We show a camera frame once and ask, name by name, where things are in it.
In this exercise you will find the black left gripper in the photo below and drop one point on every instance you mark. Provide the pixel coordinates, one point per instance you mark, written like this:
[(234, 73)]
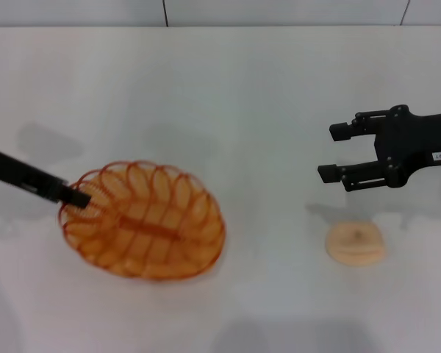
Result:
[(18, 171)]

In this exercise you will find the round beige bread bun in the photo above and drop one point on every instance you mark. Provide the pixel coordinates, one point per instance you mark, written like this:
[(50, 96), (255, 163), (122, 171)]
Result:
[(354, 244)]

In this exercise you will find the orange woven plastic basket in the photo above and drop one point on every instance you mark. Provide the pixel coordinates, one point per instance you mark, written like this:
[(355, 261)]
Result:
[(147, 228)]

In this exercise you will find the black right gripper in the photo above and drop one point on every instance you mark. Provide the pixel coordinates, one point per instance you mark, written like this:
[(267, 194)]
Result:
[(415, 143)]

